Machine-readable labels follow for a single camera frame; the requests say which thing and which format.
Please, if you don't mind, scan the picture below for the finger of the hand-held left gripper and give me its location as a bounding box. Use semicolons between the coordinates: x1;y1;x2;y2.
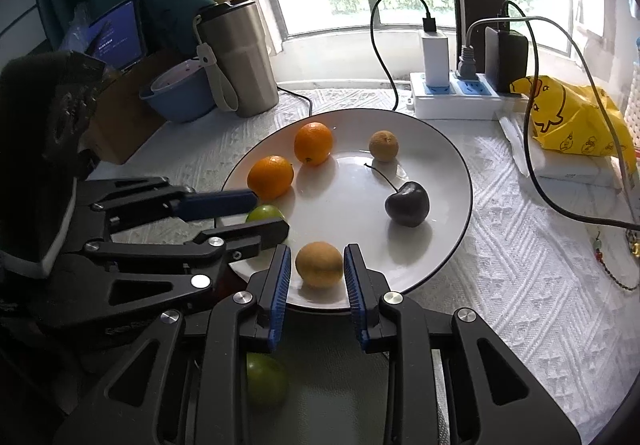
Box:
45;217;292;326
85;177;258;235

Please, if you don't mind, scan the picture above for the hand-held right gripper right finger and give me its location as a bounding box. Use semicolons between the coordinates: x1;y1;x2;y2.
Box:
343;243;583;445

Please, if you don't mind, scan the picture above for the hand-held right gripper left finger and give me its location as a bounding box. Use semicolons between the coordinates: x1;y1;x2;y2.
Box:
52;245;292;445

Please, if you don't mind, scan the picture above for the green plum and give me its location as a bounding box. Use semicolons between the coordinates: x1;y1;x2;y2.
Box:
245;352;290;407
245;204;286;225

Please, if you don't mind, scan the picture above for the large tan longan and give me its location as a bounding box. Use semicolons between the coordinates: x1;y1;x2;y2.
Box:
295;241;345;289

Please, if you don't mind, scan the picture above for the small orange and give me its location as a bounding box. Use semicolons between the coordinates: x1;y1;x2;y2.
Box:
247;155;295;200
293;122;334;166

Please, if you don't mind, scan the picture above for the dark cherry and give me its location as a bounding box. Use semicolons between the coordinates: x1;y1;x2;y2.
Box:
364;162;431;228

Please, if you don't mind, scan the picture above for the white plate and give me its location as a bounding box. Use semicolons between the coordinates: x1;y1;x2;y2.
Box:
220;108;473;315

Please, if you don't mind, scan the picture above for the small tan longan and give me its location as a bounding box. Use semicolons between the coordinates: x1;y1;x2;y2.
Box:
369;130;400;162

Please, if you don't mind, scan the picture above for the cardboard box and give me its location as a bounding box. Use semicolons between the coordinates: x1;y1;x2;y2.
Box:
85;47;201;164

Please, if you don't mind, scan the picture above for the clear plastic bag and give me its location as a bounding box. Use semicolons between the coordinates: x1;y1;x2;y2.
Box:
60;2;108;56

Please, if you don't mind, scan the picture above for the blue bowl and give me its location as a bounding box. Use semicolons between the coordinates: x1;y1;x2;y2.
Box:
139;56;218;123

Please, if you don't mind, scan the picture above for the tablet computer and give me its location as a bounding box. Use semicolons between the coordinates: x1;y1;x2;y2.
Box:
85;0;147;72

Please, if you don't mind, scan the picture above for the steel tumbler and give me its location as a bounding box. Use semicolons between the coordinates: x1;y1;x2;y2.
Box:
192;0;280;118

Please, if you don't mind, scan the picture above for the white power strip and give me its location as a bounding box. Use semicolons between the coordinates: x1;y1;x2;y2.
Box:
409;71;531;120

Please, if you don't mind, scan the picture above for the white paper packet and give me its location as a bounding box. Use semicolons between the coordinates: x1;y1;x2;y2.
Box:
500;115;626;188

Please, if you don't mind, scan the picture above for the white charger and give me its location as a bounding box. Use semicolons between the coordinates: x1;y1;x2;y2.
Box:
421;30;451;88

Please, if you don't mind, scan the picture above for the grey plug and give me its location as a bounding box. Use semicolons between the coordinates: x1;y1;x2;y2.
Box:
454;47;476;80

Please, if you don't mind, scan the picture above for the yellow printed bag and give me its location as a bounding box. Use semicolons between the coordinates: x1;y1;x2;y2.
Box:
510;75;638;160

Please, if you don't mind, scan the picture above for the black charger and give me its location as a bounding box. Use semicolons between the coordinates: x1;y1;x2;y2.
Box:
484;27;530;93

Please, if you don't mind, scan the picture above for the black charger cable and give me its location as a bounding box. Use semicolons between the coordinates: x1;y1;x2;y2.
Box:
500;0;640;231
277;0;436;116

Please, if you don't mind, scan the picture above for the beaded chain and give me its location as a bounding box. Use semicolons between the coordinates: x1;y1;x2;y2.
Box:
592;225;640;291

